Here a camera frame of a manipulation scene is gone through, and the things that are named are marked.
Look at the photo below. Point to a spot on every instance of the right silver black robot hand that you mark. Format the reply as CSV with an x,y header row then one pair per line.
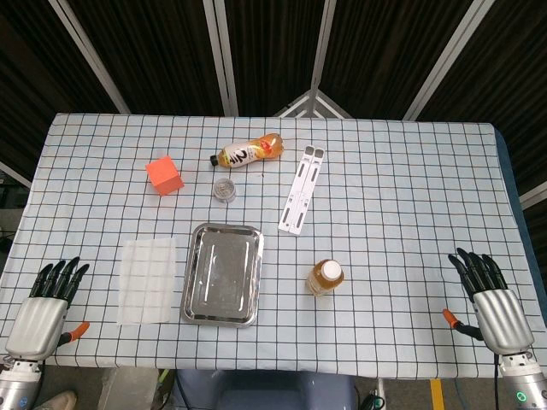
x,y
502,318

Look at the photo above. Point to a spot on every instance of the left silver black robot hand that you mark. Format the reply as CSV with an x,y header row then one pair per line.
x,y
34,329

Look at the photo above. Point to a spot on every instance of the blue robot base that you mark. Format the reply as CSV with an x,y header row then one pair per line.
x,y
265,390

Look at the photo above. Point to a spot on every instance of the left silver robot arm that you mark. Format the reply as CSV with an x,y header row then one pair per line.
x,y
17,384

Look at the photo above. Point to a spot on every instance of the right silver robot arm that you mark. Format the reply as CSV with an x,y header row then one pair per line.
x,y
523,382

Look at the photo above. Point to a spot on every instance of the metal tray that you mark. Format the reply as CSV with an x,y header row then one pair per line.
x,y
222,277

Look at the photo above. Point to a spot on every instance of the beige shoe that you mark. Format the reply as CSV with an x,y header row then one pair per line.
x,y
57,401

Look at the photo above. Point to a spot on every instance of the white checked tablecloth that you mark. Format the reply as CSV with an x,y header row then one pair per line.
x,y
384,213

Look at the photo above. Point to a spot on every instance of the tea bottle white cap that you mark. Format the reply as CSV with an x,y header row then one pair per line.
x,y
325,277

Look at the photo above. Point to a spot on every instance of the orange cube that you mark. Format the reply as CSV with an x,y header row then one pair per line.
x,y
164,175

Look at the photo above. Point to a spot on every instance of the small round metal tin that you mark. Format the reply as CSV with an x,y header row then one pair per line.
x,y
224,191

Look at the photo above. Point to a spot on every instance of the white folding stand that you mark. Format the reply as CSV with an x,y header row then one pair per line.
x,y
301,192

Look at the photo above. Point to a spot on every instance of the orange drink bottle black cap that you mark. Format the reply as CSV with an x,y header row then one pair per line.
x,y
243,154

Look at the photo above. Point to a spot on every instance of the white triangular partition foot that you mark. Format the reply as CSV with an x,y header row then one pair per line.
x,y
299,107

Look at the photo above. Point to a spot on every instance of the white partition frame post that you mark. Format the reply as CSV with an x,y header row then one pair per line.
x,y
222,55
448,60
320,51
89,55

